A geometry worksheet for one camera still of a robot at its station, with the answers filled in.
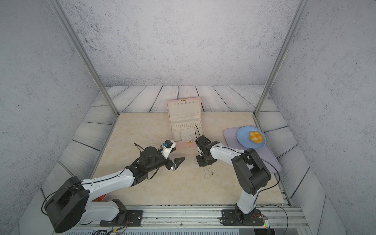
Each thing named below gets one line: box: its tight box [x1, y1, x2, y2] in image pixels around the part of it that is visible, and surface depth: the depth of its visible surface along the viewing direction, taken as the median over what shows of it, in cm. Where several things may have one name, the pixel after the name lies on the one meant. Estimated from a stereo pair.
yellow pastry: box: [249, 131, 263, 144], surface depth 104 cm
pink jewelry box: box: [166, 96, 204, 150], surface depth 103 cm
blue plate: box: [236, 126, 267, 150], surface depth 105 cm
